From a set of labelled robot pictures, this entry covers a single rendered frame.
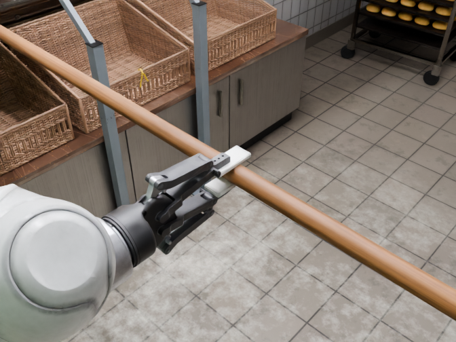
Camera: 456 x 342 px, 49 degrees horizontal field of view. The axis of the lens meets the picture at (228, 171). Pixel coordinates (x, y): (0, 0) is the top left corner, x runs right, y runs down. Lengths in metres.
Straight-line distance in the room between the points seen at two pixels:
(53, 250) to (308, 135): 2.60
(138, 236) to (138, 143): 1.48
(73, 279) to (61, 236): 0.03
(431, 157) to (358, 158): 0.40
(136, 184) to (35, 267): 1.82
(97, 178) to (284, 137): 1.25
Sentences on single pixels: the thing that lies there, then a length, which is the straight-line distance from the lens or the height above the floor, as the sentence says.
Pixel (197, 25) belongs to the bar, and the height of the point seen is 0.87.
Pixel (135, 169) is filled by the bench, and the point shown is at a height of 0.34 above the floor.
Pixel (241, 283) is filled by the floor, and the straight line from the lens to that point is 2.11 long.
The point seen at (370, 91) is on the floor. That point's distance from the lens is 3.43.
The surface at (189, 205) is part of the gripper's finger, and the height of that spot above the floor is 1.18.
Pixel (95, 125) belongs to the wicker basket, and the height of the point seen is 0.60.
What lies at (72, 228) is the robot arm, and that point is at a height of 1.39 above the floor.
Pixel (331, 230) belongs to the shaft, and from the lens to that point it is 0.64.
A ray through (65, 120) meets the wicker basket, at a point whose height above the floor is 0.65.
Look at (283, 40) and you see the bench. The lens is 2.61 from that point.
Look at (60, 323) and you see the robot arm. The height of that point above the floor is 1.34.
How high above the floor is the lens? 1.66
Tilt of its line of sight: 39 degrees down
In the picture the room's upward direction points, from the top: straight up
